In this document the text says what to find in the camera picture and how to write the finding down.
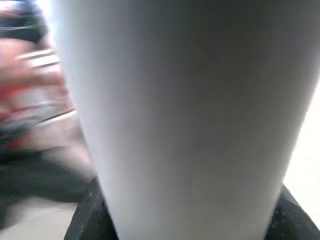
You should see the white plastic table leg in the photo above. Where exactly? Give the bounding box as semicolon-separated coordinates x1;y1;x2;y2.
53;0;320;240

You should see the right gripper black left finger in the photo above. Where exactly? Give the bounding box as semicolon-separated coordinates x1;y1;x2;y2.
63;174;120;240

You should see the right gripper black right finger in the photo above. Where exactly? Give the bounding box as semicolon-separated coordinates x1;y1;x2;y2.
262;183;320;240

